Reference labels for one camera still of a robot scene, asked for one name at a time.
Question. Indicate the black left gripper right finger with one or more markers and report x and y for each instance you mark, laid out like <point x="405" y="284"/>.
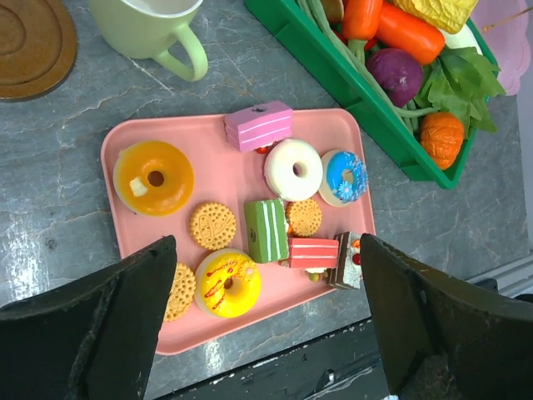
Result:
<point x="441" y="337"/>

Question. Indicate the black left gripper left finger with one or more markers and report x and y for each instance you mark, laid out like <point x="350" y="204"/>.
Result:
<point x="92" y="338"/>

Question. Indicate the green plastic vegetable crate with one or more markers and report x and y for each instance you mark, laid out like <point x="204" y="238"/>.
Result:
<point x="301" y="27"/>

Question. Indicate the round biscuit bottom left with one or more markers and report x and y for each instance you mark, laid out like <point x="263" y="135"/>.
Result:
<point x="181" y="293"/>

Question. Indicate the round biscuit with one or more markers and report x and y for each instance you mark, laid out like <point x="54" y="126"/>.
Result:
<point x="304" y="217"/>
<point x="212" y="225"/>
<point x="181" y="293"/>

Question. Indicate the chocolate cream cake slice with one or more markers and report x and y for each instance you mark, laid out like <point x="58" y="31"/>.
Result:
<point x="347" y="274"/>

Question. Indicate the yellow drizzled donut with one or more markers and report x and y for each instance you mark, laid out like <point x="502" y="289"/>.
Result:
<point x="229" y="283"/>

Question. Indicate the round biscuit centre left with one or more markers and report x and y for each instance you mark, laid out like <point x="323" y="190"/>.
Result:
<point x="212" y="225"/>

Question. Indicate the red layered cake slice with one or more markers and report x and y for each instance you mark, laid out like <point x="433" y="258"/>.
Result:
<point x="306" y="253"/>

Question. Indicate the orange glazed donut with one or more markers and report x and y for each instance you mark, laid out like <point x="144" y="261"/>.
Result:
<point x="153" y="178"/>

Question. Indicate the round biscuit centre right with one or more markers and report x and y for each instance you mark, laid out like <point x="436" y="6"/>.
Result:
<point x="304" y="217"/>

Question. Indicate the blue flowered donut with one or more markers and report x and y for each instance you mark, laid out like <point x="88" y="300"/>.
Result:
<point x="344" y="179"/>

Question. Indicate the pink serving tray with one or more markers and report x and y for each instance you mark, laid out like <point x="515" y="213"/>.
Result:
<point x="224" y="175"/>

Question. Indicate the green layered cake slice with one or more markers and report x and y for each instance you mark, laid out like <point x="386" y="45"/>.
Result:
<point x="266" y="230"/>

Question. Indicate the small orange toy pumpkin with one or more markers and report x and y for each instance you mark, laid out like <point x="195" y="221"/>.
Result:
<point x="441" y="137"/>

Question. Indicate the white glazed donut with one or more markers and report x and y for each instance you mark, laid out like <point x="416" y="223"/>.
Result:
<point x="293" y="170"/>

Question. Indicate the green leafy toy vegetable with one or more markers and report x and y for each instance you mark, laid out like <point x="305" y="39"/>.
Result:
<point x="460" y="81"/>

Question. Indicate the pink layered cake slice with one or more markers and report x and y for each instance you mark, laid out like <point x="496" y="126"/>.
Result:
<point x="258" y="126"/>

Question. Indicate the purple toy cabbage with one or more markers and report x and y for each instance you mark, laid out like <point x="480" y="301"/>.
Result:
<point x="397" y="73"/>

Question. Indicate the orange toy carrot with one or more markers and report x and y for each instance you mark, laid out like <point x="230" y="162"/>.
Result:
<point x="360" y="23"/>
<point x="401" y="30"/>

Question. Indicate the white toy radish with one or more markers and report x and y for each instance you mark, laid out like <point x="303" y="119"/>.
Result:
<point x="463" y="39"/>

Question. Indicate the brown wooden coaster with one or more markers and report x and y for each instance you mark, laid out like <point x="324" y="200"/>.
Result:
<point x="38" y="48"/>

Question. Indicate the light green mug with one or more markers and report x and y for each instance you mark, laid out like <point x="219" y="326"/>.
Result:
<point x="159" y="30"/>

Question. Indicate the pink three-tier cake stand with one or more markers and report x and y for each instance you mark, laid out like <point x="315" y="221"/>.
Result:
<point x="508" y="42"/>

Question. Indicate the yellow napa cabbage toy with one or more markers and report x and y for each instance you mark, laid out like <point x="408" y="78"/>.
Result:
<point x="448" y="15"/>

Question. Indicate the brown toy mushroom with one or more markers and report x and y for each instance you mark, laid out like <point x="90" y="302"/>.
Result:
<point x="334" y="10"/>

